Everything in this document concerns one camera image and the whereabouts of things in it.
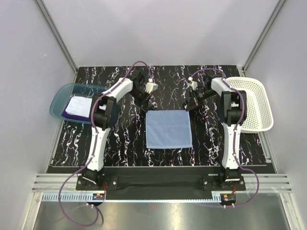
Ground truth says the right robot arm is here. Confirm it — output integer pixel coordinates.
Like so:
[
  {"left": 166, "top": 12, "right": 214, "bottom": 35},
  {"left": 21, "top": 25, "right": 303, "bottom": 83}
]
[{"left": 186, "top": 75, "right": 247, "bottom": 190}]

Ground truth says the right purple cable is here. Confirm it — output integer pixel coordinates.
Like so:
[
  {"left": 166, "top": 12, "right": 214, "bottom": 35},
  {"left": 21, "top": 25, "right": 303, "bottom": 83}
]
[{"left": 189, "top": 68, "right": 259, "bottom": 208}]

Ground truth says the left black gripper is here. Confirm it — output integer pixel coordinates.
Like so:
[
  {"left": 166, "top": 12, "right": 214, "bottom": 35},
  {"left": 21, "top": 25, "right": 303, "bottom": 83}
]
[{"left": 129, "top": 88, "right": 152, "bottom": 113}]

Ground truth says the aluminium rail frame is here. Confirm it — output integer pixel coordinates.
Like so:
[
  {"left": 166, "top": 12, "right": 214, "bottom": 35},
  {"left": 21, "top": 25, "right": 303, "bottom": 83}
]
[{"left": 22, "top": 172, "right": 303, "bottom": 230}]

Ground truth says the right connector board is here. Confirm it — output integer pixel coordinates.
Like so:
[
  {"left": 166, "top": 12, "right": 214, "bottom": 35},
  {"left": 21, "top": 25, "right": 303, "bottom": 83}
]
[{"left": 221, "top": 194, "right": 236, "bottom": 203}]

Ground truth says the left connector board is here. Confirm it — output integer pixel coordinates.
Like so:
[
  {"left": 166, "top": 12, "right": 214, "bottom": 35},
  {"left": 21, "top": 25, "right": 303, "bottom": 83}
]
[{"left": 92, "top": 193, "right": 106, "bottom": 201}]

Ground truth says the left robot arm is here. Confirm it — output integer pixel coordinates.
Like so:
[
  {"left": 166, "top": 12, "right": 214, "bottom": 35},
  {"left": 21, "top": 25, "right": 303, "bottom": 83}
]
[{"left": 77, "top": 71, "right": 158, "bottom": 190}]

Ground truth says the purple cable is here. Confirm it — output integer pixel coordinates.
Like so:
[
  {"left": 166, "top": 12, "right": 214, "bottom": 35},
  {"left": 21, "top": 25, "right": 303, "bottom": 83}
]
[
  {"left": 189, "top": 68, "right": 259, "bottom": 208},
  {"left": 57, "top": 60, "right": 152, "bottom": 227}
]

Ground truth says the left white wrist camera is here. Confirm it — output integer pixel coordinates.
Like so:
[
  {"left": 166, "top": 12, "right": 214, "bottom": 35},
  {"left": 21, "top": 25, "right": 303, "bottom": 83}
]
[{"left": 145, "top": 78, "right": 158, "bottom": 94}]

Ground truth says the blue-edged white towel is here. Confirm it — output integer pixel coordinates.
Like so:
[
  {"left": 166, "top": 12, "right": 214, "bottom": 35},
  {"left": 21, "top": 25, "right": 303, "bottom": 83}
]
[{"left": 145, "top": 110, "right": 192, "bottom": 149}]

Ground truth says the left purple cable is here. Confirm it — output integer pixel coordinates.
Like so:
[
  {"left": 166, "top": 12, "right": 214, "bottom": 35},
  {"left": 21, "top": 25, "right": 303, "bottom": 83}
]
[{"left": 57, "top": 60, "right": 152, "bottom": 227}]

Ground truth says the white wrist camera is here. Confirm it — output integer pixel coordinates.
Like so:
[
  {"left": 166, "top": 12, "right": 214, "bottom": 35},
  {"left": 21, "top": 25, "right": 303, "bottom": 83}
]
[
  {"left": 145, "top": 78, "right": 158, "bottom": 94},
  {"left": 187, "top": 77, "right": 198, "bottom": 91}
]

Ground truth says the white plastic basket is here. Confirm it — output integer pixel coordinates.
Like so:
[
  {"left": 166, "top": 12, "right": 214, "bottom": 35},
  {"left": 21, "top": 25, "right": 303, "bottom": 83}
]
[{"left": 226, "top": 77, "right": 273, "bottom": 133}]

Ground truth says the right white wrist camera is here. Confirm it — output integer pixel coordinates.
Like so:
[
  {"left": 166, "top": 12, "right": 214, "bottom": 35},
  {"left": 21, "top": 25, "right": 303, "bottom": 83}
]
[{"left": 187, "top": 77, "right": 198, "bottom": 91}]

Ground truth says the left aluminium corner post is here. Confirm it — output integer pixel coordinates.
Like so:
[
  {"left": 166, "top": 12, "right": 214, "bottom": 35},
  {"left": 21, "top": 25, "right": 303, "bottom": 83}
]
[{"left": 34, "top": 0, "right": 78, "bottom": 73}]

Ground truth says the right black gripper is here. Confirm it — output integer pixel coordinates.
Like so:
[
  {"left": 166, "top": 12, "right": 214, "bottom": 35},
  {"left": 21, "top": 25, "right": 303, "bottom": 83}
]
[{"left": 186, "top": 88, "right": 216, "bottom": 112}]

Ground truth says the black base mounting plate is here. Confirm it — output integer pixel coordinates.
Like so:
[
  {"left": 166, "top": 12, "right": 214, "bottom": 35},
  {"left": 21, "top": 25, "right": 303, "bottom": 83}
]
[{"left": 76, "top": 166, "right": 246, "bottom": 201}]

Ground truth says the light blue towel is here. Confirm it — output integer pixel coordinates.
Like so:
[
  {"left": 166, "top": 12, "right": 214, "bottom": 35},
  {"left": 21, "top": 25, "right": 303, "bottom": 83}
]
[{"left": 65, "top": 96, "right": 92, "bottom": 118}]

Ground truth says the teal translucent tray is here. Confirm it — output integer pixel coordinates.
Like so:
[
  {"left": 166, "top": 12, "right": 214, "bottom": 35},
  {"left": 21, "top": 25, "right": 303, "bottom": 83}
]
[{"left": 49, "top": 83, "right": 108, "bottom": 124}]

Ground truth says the connector board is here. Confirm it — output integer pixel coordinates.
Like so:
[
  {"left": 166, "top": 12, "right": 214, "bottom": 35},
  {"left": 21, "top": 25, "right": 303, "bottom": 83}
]
[
  {"left": 221, "top": 194, "right": 236, "bottom": 203},
  {"left": 92, "top": 193, "right": 106, "bottom": 201}
]

